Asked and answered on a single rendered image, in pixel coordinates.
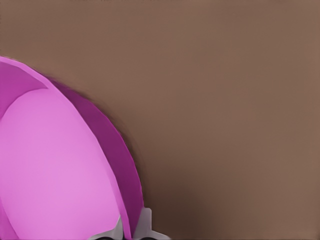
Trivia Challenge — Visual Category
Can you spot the pink plate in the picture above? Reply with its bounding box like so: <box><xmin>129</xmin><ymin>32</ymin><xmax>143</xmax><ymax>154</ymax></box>
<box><xmin>0</xmin><ymin>55</ymin><xmax>145</xmax><ymax>240</ymax></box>

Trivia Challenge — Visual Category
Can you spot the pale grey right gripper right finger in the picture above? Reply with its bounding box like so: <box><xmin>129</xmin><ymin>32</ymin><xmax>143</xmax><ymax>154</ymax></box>
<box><xmin>131</xmin><ymin>206</ymin><xmax>171</xmax><ymax>240</ymax></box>

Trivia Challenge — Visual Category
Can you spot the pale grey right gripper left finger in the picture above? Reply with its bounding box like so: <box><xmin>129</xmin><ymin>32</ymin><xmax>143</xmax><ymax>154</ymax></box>
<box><xmin>90</xmin><ymin>214</ymin><xmax>125</xmax><ymax>240</ymax></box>

